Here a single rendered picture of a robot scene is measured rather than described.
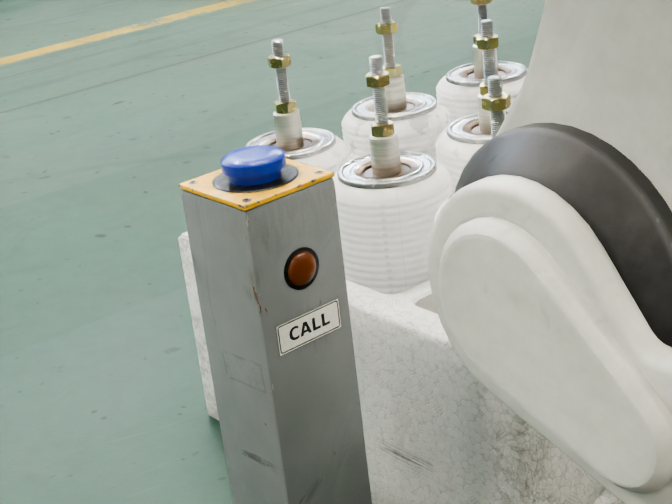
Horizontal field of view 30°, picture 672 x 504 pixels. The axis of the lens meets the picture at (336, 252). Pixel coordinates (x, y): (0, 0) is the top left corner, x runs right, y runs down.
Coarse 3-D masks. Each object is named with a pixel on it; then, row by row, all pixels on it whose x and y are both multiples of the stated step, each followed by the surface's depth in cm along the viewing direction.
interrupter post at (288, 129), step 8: (296, 112) 102; (280, 120) 102; (288, 120) 102; (296, 120) 102; (280, 128) 102; (288, 128) 102; (296, 128) 102; (280, 136) 103; (288, 136) 102; (296, 136) 103; (280, 144) 103; (288, 144) 103; (296, 144) 103
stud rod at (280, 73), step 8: (272, 40) 100; (280, 40) 100; (272, 48) 100; (280, 48) 100; (280, 56) 100; (280, 72) 101; (280, 80) 101; (280, 88) 101; (288, 88) 102; (280, 96) 102; (288, 96) 102
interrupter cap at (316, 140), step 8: (304, 128) 107; (312, 128) 106; (264, 136) 106; (272, 136) 106; (304, 136) 105; (312, 136) 105; (320, 136) 104; (328, 136) 104; (248, 144) 104; (256, 144) 104; (264, 144) 104; (272, 144) 105; (304, 144) 104; (312, 144) 103; (320, 144) 102; (328, 144) 102; (288, 152) 101; (296, 152) 101; (304, 152) 100; (312, 152) 101; (320, 152) 101
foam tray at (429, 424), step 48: (192, 288) 109; (384, 336) 89; (432, 336) 85; (384, 384) 91; (432, 384) 87; (480, 384) 83; (384, 432) 93; (432, 432) 89; (480, 432) 84; (528, 432) 82; (384, 480) 95; (432, 480) 91; (480, 480) 86; (528, 480) 83; (576, 480) 86
